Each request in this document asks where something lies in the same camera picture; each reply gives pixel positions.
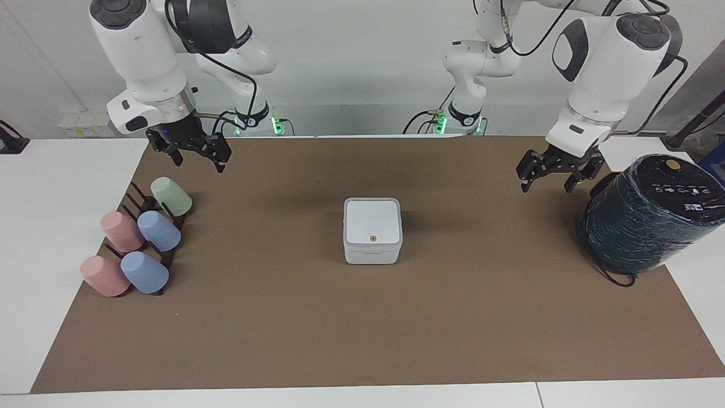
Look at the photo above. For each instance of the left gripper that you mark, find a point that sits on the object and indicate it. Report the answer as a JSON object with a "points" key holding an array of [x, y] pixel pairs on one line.
{"points": [[575, 162]]}

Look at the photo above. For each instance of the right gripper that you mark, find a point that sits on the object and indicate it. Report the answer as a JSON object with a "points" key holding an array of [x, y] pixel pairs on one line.
{"points": [[178, 129]]}

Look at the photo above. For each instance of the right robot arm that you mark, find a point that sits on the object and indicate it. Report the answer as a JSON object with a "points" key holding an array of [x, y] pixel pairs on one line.
{"points": [[141, 51]]}

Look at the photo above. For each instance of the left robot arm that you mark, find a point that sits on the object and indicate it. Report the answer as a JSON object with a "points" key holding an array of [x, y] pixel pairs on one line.
{"points": [[606, 62]]}

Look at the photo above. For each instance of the white square trash can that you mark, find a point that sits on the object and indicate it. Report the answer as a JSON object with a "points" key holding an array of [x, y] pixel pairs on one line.
{"points": [[372, 226]]}

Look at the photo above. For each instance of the green cup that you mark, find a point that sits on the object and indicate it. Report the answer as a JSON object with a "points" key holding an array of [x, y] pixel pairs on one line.
{"points": [[173, 196]]}

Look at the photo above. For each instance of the dark brown cup rack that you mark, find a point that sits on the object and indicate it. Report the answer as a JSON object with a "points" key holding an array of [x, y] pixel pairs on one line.
{"points": [[148, 203]]}

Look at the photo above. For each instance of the blue cup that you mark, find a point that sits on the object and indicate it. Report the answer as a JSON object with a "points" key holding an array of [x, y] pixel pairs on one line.
{"points": [[160, 230], [145, 272]]}

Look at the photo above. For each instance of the pink cup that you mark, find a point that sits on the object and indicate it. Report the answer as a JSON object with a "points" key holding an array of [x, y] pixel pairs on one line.
{"points": [[105, 276], [120, 231]]}

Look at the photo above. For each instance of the black stand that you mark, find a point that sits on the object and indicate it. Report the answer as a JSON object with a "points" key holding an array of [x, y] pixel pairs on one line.
{"points": [[11, 140], [694, 123]]}

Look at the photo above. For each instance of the blue box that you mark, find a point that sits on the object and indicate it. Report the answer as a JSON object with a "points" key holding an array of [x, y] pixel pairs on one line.
{"points": [[715, 164]]}

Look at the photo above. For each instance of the white wall socket strip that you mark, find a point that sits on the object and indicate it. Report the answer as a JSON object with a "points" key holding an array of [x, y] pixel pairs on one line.
{"points": [[85, 124]]}

